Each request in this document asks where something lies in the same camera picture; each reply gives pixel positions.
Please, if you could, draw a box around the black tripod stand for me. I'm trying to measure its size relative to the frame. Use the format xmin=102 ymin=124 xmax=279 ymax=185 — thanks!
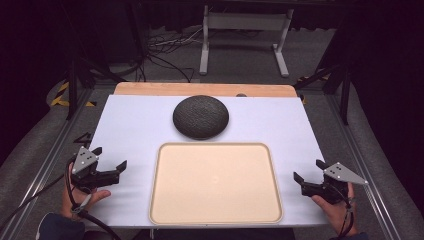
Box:
xmin=293 ymin=62 xmax=352 ymax=126
xmin=63 ymin=0 xmax=128 ymax=122

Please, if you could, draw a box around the white metal stand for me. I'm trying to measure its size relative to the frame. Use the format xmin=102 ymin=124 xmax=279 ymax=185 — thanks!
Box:
xmin=198 ymin=4 xmax=295 ymax=79

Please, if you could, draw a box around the hand-held gripper cable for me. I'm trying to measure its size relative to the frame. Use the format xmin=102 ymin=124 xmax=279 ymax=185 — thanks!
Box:
xmin=337 ymin=191 xmax=356 ymax=238
xmin=64 ymin=157 xmax=123 ymax=240

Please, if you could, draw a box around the aluminium floor rail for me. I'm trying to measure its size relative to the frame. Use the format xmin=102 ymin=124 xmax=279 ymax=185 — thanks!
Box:
xmin=327 ymin=94 xmax=403 ymax=240
xmin=0 ymin=87 xmax=95 ymax=240

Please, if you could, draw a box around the person's right hand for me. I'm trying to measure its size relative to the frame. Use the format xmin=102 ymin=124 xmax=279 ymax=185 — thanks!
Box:
xmin=311 ymin=182 xmax=358 ymax=236

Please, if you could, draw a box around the black cable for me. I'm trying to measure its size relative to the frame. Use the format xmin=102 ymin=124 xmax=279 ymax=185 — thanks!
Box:
xmin=0 ymin=173 xmax=68 ymax=232

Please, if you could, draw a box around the beige plastic tray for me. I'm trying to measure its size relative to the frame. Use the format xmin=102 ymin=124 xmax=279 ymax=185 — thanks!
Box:
xmin=148 ymin=142 xmax=284 ymax=226

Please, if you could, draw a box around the dark grey round fabric speaker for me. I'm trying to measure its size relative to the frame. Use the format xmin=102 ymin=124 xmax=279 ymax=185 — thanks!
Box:
xmin=172 ymin=94 xmax=230 ymax=141

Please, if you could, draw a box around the left hand-held gripper cable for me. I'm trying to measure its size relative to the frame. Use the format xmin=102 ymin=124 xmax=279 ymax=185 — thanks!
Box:
xmin=64 ymin=157 xmax=123 ymax=240

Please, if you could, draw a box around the bundle of floor cables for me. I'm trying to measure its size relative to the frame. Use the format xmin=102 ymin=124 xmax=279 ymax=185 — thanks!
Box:
xmin=142 ymin=27 xmax=205 ymax=83

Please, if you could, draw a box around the yellow black floor tape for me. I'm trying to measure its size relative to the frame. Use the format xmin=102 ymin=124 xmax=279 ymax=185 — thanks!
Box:
xmin=49 ymin=81 xmax=98 ymax=108

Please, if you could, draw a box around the small black triangular bracket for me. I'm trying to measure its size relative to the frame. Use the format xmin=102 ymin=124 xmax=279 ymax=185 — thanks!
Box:
xmin=73 ymin=132 xmax=93 ymax=145

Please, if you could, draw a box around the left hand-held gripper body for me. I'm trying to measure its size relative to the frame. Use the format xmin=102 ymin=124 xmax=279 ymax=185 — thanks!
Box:
xmin=70 ymin=146 xmax=121 ymax=195

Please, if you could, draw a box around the right hand-held gripper cable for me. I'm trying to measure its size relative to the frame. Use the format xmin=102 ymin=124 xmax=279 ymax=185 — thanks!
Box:
xmin=337 ymin=191 xmax=356 ymax=238

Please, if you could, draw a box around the person's left hand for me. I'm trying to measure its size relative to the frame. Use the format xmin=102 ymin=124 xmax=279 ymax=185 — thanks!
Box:
xmin=61 ymin=163 xmax=112 ymax=219

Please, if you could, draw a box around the white table cover sheet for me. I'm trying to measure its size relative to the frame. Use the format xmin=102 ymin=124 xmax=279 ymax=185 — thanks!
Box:
xmin=84 ymin=94 xmax=330 ymax=230

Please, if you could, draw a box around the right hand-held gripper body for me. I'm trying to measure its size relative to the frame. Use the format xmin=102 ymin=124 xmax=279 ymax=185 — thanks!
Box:
xmin=300 ymin=162 xmax=369 ymax=205

